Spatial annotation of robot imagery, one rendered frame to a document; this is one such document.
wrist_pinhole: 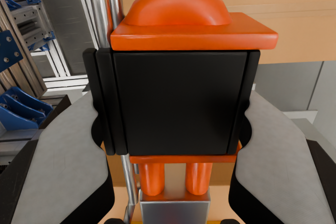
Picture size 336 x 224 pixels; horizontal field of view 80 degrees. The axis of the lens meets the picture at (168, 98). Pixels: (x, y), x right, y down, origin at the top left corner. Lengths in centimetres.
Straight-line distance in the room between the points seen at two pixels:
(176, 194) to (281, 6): 78
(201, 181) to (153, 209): 5
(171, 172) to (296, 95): 168
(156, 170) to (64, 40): 116
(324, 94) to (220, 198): 158
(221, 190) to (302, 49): 68
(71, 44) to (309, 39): 113
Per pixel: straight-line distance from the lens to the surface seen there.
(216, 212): 53
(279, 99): 179
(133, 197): 18
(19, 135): 66
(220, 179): 46
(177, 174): 21
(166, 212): 21
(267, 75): 163
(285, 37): 92
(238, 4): 82
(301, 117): 197
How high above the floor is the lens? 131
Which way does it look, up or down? 58 degrees down
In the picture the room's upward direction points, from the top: 180 degrees clockwise
